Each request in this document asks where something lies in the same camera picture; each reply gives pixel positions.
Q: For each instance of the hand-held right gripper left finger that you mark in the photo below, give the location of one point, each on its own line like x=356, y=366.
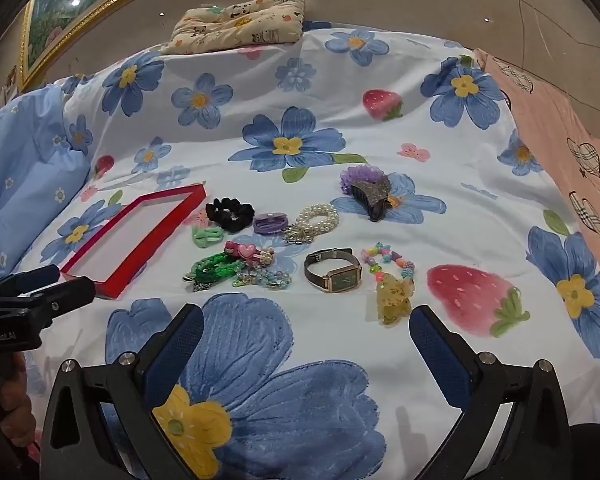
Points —
x=180, y=342

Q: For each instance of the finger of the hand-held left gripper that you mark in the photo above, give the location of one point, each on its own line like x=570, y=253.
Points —
x=35, y=277
x=65, y=292

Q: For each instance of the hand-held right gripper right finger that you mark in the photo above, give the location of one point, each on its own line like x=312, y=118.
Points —
x=440, y=355

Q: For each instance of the yellow translucent hair claw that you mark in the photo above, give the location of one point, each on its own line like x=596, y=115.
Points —
x=392, y=300

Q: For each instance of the red shallow box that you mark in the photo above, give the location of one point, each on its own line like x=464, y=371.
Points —
x=125, y=240

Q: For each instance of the small green hair clip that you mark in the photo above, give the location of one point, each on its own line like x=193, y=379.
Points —
x=207, y=236

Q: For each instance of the green face wristwatch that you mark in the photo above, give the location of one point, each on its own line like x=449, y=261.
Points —
x=342, y=279

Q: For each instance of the black scrunchie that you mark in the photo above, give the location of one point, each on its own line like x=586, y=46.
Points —
x=217, y=212

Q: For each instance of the small purple hair clip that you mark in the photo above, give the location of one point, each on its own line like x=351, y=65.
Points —
x=272, y=224

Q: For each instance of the person's left hand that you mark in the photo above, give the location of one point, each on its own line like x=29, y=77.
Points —
x=15, y=410

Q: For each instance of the pink heart hair clip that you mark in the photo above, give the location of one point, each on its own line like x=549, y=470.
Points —
x=247, y=251

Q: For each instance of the dark grey hair claw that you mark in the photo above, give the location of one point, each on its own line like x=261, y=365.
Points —
x=375, y=200

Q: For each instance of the purple flower hair claw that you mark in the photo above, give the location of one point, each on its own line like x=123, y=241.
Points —
x=357, y=177

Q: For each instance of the pink heart print cloth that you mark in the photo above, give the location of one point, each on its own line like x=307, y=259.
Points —
x=555, y=125

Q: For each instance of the floral strawberry bedsheet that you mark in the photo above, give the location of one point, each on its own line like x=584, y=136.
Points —
x=330, y=110

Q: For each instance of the gold framed painting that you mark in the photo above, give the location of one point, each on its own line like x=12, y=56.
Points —
x=60, y=0

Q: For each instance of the cartoon print pillow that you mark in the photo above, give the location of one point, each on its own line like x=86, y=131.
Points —
x=240, y=25

